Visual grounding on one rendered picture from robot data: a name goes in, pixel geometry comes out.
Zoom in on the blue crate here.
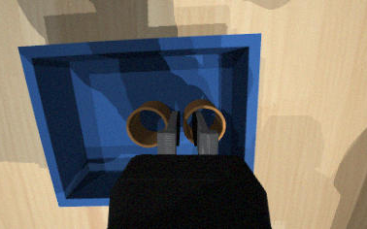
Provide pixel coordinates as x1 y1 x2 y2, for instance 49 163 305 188
17 33 262 208

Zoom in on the bronze bushing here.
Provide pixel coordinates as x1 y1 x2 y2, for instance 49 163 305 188
125 100 174 149
182 98 227 146

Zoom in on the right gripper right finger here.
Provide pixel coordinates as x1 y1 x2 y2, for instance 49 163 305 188
191 111 219 155

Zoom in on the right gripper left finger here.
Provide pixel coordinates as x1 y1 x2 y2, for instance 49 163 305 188
156 110 182 155

